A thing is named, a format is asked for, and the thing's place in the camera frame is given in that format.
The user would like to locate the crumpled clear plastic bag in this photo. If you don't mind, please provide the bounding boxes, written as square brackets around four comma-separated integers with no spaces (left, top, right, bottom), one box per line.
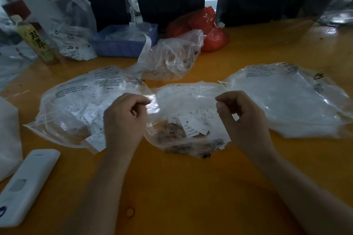
[125,29,205,82]

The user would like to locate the person's left hand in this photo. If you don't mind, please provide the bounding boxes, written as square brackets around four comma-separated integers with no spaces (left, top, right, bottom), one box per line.
[104,93,152,159]

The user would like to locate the thin clear plastic sheet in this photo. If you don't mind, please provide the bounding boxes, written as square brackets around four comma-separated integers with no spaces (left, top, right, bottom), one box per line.
[0,41,39,92]

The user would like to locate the shiny clear plastic wrap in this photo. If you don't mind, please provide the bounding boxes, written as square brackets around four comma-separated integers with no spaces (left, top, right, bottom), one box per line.
[314,0,353,27]

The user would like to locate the white remote control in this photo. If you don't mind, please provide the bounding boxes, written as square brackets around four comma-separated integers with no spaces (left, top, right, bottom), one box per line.
[0,149,61,228]

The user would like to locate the clear bag with white print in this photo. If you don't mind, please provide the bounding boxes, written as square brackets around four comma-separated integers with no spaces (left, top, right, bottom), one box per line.
[45,0,98,61]

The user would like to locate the white garment labels in bag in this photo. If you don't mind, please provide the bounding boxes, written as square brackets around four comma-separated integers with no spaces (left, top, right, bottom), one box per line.
[176,113,211,138]

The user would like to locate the long white label strip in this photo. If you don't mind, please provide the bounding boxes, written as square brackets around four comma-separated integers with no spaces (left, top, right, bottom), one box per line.
[137,33,152,63]

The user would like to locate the blue plastic basket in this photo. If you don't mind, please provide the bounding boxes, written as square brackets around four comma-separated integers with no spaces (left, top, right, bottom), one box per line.
[89,23,159,58]

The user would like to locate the red plastic bag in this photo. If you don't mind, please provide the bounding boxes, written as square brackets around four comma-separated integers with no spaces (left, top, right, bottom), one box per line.
[166,6,230,53]

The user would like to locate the clear bag full of labels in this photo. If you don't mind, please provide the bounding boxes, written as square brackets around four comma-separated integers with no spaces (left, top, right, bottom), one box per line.
[23,66,160,155]

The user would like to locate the small clear printed plastic bag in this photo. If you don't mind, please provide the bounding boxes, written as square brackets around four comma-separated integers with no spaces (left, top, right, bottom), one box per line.
[144,81,240,159]

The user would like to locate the person's right hand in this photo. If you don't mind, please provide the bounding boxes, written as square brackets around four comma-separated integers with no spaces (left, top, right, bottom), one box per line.
[215,90,277,161]

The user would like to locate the person's right forearm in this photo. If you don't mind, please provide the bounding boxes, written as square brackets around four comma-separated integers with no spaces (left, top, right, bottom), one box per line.
[253,146,353,235]

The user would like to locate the person's left forearm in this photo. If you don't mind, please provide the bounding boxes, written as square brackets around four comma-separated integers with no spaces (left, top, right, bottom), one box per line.
[61,151,136,235]

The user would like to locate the white opaque plastic bag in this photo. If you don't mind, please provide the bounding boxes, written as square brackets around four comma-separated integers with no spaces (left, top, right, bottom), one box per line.
[0,97,24,182]

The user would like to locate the large flat clear plastic bag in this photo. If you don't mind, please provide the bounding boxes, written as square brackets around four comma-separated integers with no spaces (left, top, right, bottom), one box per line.
[218,62,353,139]

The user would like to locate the green tea bottle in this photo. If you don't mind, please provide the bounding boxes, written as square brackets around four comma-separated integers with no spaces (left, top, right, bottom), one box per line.
[10,15,59,66]

